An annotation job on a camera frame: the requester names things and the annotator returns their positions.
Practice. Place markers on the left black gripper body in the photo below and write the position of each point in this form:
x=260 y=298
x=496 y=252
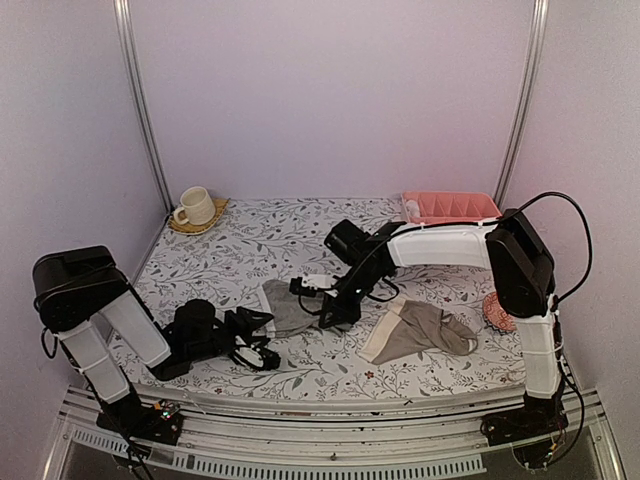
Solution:
x=231 y=321

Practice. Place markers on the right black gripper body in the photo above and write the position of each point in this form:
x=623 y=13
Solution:
x=365 y=280

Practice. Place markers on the grey boxer briefs white trim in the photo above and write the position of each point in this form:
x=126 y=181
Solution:
x=288 y=317

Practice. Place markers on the taupe underwear cream waistband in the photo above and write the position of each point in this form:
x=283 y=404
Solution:
x=409 y=327

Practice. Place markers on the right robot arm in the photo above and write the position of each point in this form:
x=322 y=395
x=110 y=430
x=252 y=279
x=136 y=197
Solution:
x=522 y=271

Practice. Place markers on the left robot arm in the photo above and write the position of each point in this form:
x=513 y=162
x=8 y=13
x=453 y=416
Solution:
x=72 y=287

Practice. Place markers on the floral tablecloth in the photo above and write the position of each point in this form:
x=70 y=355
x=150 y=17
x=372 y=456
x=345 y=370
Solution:
x=257 y=241

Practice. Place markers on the cream ceramic mug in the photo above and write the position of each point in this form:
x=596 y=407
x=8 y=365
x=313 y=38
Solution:
x=196 y=207

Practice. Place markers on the white item in tray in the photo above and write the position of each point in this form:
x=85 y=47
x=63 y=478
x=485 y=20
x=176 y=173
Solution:
x=412 y=209

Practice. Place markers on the pink divided organizer tray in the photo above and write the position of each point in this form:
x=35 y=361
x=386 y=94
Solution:
x=448 y=207

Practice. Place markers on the red patterned bowl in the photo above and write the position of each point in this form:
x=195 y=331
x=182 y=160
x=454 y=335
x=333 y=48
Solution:
x=495 y=316

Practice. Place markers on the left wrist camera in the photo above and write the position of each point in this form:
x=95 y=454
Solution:
x=253 y=353

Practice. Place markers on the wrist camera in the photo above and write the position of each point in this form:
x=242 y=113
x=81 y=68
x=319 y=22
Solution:
x=253 y=353
x=309 y=284

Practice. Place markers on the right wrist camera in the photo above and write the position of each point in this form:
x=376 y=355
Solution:
x=309 y=284

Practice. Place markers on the front aluminium rail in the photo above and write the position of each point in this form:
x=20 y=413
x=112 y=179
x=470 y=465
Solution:
x=420 y=438

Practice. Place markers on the left aluminium frame post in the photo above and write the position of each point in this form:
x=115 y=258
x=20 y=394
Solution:
x=133 y=71

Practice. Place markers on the aluminium frame post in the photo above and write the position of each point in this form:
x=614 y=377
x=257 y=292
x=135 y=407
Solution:
x=133 y=71
x=532 y=61

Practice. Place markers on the right aluminium frame post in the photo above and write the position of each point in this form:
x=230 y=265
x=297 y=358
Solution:
x=532 y=61

